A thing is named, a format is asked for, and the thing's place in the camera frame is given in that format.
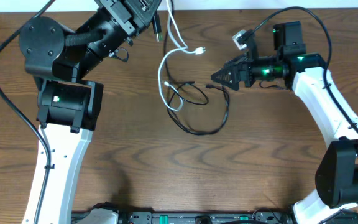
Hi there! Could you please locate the white cable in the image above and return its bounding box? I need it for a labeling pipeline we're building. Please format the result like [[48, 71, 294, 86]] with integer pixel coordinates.
[[157, 0, 206, 112]]

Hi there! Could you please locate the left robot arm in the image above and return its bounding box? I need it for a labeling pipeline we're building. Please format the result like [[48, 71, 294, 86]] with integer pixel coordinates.
[[19, 0, 160, 223]]

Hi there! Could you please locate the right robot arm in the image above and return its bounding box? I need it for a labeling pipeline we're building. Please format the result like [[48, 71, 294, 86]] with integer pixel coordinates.
[[211, 22, 358, 223]]

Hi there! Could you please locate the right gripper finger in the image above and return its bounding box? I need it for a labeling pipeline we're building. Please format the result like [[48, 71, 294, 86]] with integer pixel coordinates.
[[211, 73, 239, 91], [221, 60, 239, 75]]

